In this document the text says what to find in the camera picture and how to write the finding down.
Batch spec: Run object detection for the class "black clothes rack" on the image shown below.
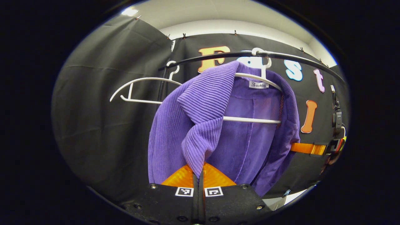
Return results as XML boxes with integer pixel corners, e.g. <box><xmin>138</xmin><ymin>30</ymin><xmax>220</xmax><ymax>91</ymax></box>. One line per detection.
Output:
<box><xmin>156</xmin><ymin>51</ymin><xmax>346</xmax><ymax>105</ymax></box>

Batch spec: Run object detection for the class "white plastic hanger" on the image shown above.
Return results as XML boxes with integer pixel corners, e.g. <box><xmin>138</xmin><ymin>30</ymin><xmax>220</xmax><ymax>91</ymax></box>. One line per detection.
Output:
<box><xmin>109</xmin><ymin>61</ymin><xmax>183</xmax><ymax>105</ymax></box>
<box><xmin>222</xmin><ymin>47</ymin><xmax>283</xmax><ymax>124</ymax></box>

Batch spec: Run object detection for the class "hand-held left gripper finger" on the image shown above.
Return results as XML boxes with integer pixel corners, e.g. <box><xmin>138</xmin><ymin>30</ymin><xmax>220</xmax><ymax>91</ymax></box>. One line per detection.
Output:
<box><xmin>199</xmin><ymin>162</ymin><xmax>272</xmax><ymax>225</ymax></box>
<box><xmin>120</xmin><ymin>164</ymin><xmax>199</xmax><ymax>225</ymax></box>

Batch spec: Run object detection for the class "black backdrop cloth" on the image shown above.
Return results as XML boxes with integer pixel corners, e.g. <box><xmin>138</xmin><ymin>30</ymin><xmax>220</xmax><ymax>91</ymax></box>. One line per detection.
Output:
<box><xmin>52</xmin><ymin>16</ymin><xmax>350</xmax><ymax>203</ymax></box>

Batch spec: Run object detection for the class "purple corduroy jacket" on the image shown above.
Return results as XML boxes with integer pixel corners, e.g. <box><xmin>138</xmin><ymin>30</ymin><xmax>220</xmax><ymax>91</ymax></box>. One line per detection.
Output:
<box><xmin>147</xmin><ymin>60</ymin><xmax>301</xmax><ymax>197</ymax></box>

